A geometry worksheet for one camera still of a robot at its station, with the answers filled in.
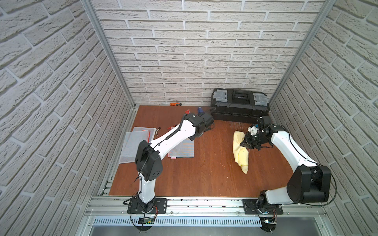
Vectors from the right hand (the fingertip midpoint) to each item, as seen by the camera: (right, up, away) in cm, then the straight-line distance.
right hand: (243, 144), depth 83 cm
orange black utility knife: (-44, +28, +38) cm, 64 cm away
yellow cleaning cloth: (-3, -4, -4) cm, 7 cm away
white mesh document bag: (-35, -5, +9) cm, 36 cm away
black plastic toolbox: (+2, +24, +15) cm, 28 cm away
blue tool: (-24, +22, +30) cm, 45 cm away
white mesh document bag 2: (-59, +5, +20) cm, 63 cm away
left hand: (-33, +9, -2) cm, 34 cm away
